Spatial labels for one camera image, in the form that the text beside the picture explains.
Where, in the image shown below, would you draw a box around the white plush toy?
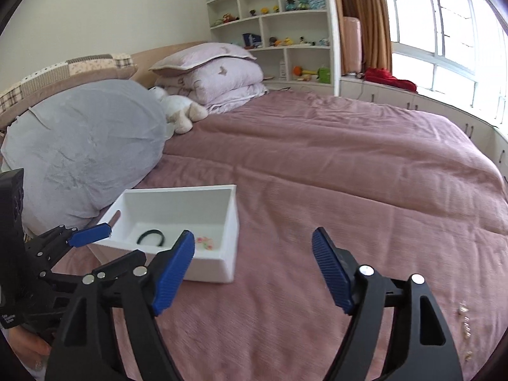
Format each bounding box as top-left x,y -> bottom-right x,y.
149,87 -> 208,135

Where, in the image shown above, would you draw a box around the window frame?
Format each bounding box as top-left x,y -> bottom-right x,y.
387,0 -> 507,127

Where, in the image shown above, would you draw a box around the white window seat cabinets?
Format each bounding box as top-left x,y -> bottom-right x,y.
339,77 -> 507,182

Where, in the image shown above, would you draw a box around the white storage box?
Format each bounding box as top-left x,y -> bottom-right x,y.
89,185 -> 239,284

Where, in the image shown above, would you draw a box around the patchwork headboard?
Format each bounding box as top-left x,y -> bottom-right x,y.
1,41 -> 198,132

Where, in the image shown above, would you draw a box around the white display shelf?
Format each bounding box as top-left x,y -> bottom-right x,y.
207,0 -> 341,96

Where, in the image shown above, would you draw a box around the dark green bangle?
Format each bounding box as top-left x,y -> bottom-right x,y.
136,229 -> 165,248

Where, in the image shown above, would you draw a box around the pink suitcase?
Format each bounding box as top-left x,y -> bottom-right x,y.
344,17 -> 363,74

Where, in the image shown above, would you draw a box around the three pearl hairpin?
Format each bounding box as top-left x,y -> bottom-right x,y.
456,301 -> 474,362

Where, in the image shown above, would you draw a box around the pink bed blanket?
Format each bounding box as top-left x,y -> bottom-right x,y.
135,92 -> 507,380

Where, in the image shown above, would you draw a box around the top lilac pillow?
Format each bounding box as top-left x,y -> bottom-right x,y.
149,42 -> 256,77

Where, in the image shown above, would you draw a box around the red cloth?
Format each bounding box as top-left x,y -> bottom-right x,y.
363,68 -> 418,93

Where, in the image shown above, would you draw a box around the grey pillow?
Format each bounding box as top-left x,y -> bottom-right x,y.
1,80 -> 167,235

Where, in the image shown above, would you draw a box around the folded lilac quilt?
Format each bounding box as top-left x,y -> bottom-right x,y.
155,58 -> 268,114

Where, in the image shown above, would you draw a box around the person's left hand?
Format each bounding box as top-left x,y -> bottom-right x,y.
7,326 -> 51,371

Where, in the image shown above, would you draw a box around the left brown curtain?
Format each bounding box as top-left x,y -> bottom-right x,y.
335,0 -> 393,74

